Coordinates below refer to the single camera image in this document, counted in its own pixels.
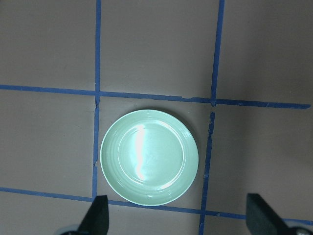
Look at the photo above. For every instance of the brown paper table mat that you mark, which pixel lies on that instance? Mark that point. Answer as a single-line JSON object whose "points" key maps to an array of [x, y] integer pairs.
{"points": [[237, 73]]}

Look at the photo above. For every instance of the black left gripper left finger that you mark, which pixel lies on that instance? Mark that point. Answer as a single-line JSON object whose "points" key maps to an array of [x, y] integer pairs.
{"points": [[96, 220]]}

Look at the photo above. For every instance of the near green plate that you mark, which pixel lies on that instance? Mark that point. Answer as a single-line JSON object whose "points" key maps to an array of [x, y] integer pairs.
{"points": [[149, 157]]}

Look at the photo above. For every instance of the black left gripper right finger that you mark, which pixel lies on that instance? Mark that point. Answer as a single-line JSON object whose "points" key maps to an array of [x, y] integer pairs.
{"points": [[261, 219]]}

